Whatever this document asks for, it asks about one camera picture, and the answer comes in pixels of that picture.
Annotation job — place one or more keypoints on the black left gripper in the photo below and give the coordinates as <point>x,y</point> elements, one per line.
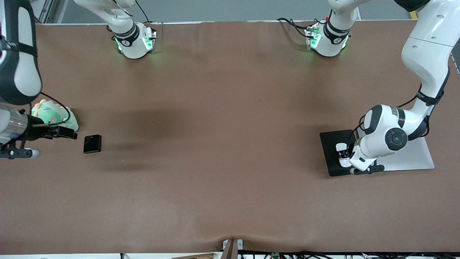
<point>344,154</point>

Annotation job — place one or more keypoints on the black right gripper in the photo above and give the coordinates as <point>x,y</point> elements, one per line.
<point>37,132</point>

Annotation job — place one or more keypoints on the white computer mouse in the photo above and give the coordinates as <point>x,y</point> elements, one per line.
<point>341,146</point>

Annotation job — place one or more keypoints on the black phone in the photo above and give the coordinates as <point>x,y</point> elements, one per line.
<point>92,144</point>

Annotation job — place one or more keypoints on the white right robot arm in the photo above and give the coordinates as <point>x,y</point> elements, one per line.
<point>21,72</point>

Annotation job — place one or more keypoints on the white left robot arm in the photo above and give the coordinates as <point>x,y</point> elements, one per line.
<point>427,54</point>

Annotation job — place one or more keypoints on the black mouse pad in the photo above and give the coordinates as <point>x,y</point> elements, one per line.
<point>329,151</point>

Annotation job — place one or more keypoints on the green dinosaur plush toy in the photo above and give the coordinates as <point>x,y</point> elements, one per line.
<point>50,113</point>

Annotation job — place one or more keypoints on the silver laptop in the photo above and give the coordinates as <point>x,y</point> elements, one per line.
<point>413,158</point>

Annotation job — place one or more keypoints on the brown table cover mat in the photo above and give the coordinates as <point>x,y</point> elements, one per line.
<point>230,201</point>

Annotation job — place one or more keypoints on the aluminium frame post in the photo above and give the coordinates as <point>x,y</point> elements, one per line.
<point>45,10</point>

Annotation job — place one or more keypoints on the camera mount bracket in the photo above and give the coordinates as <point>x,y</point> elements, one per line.
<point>230,250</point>

